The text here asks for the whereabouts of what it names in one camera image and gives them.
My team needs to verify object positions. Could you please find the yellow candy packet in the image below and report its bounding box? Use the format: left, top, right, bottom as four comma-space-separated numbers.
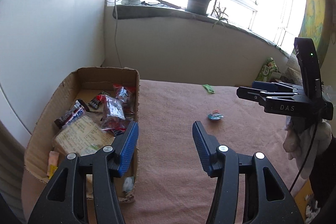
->
47, 164, 58, 179

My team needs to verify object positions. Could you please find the pale green candy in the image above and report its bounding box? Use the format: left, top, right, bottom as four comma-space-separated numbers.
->
122, 176, 134, 193

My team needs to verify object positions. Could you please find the black white snack packet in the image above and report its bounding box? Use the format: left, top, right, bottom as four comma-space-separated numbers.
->
88, 91, 110, 110

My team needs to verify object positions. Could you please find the white cable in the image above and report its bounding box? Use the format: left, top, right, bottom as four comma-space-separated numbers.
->
94, 0, 124, 68

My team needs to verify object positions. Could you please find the green cardboard box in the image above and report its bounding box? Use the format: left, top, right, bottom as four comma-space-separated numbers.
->
256, 57, 281, 82

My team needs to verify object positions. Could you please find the grey window sill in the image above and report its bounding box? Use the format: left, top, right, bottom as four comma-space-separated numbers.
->
112, 5, 290, 58

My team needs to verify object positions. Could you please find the white cabinet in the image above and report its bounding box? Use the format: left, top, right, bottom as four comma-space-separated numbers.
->
1, 0, 105, 148

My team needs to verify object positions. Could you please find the red clear nut packet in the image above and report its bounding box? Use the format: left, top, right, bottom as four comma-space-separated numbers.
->
113, 84, 136, 115

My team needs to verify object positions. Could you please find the small succulent plant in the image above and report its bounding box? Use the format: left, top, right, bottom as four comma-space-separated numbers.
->
211, 0, 228, 28

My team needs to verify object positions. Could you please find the pink blanket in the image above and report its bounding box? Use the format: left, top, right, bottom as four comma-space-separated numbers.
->
29, 71, 303, 223

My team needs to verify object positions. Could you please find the white cloth glove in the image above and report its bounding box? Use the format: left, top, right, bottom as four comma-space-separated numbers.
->
283, 116, 333, 179

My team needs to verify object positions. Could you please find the blue red candy wrapper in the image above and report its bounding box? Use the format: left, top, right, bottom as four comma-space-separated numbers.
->
207, 110, 224, 121

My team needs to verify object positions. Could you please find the clear bag brown snack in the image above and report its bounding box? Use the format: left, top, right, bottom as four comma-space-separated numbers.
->
100, 95, 125, 131

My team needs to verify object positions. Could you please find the snickers bar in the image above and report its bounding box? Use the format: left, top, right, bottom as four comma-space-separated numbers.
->
108, 127, 126, 136
54, 99, 90, 129

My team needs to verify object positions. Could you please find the far green candy packet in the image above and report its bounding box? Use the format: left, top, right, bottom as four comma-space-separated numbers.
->
202, 84, 215, 94

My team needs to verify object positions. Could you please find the cracker pack in box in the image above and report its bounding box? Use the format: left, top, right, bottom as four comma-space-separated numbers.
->
52, 114, 115, 156

